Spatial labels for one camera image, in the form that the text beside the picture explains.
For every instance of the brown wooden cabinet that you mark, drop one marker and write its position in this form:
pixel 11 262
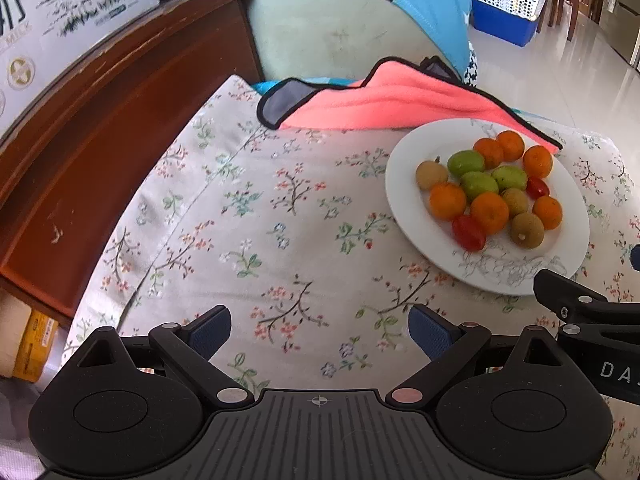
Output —
pixel 100 135

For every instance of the dark wooden chair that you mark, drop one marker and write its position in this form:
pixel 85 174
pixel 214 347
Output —
pixel 574 5

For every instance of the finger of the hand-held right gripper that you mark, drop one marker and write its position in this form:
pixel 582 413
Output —
pixel 555 290
pixel 636 257

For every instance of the grey refrigerator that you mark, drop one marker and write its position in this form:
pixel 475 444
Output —
pixel 625 20

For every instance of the coral towel with black trim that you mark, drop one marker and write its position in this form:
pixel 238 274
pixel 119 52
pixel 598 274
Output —
pixel 390 105

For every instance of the white floral print plate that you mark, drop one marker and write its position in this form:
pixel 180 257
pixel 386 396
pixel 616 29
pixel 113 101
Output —
pixel 415 220

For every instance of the white printed carton box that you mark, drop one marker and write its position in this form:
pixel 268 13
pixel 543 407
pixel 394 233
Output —
pixel 75 5

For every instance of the brown kiwi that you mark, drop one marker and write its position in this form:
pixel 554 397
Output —
pixel 526 229
pixel 516 201
pixel 431 175

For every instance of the floral tablecloth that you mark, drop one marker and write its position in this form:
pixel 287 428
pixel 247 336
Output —
pixel 250 210

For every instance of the yellow box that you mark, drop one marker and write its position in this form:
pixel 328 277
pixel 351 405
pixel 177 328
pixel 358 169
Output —
pixel 32 347

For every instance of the green jujube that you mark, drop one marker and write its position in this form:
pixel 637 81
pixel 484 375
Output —
pixel 509 177
pixel 465 162
pixel 479 185

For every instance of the black and white patterned cloth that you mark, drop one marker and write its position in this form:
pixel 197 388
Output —
pixel 471 67

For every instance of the blue storage bin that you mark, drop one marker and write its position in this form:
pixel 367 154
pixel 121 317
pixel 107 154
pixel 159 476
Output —
pixel 500 25

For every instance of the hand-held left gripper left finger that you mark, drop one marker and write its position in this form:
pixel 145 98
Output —
pixel 212 330

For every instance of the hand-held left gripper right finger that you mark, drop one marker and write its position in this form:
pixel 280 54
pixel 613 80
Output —
pixel 430 332

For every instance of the pale green armchair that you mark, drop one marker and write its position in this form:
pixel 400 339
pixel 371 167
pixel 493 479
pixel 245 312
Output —
pixel 325 30

